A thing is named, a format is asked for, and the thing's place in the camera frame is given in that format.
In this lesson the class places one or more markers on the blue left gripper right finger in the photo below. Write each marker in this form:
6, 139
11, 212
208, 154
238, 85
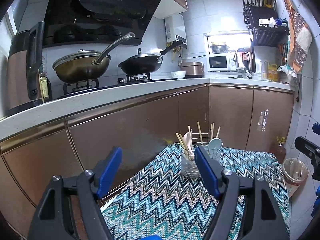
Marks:
206, 171

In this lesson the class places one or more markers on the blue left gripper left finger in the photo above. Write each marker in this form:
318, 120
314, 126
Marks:
105, 171

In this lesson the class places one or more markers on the white ceramic spoon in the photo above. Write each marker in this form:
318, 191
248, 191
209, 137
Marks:
215, 148

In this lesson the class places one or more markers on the pink plastic spoon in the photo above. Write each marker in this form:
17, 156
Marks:
187, 140

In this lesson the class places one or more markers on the wooden chopstick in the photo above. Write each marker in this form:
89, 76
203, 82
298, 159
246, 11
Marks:
190, 135
182, 143
212, 130
218, 132
200, 133

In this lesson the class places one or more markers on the black kitchen faucet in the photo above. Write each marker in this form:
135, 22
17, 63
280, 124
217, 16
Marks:
243, 66

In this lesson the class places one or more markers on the blue gloved right hand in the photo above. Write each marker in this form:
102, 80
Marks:
315, 175

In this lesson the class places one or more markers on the trash bin with plastic bag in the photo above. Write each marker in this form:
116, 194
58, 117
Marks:
295, 171

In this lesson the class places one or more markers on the cooking oil bottle on floor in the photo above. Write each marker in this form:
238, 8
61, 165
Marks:
279, 149

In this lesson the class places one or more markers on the zigzag patterned table cloth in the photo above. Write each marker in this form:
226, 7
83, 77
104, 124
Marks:
158, 200

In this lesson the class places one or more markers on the yellow detergent bottle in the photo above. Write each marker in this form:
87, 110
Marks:
272, 72

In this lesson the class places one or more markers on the white ceramic bowl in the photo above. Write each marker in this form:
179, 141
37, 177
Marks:
178, 74

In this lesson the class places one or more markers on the brown rice cooker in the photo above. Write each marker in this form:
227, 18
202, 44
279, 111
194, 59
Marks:
192, 69

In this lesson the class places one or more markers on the black gas stove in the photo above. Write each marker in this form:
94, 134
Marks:
103, 82

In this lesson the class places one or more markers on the white microwave oven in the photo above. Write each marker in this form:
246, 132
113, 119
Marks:
220, 63

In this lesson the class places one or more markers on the oil bottle beside kettle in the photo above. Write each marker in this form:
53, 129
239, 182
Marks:
45, 85

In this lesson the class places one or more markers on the bronze wok with glass lid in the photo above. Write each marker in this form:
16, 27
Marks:
85, 65

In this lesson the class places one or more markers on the black wok with lid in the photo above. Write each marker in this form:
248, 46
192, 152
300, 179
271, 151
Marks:
145, 63

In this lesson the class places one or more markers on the orange patterned apron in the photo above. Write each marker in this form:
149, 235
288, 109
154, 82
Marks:
300, 39

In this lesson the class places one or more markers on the brown thermos kettle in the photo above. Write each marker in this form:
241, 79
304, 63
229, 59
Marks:
23, 90

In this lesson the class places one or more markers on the white water heater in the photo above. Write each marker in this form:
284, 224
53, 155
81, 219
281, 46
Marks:
175, 29

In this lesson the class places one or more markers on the black dish rack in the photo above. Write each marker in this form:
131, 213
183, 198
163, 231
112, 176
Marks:
263, 22

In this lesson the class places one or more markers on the black range hood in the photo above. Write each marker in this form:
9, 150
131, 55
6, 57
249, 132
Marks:
96, 21

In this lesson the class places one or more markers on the wire utensil holder with plastic cup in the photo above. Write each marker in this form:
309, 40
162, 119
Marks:
188, 165

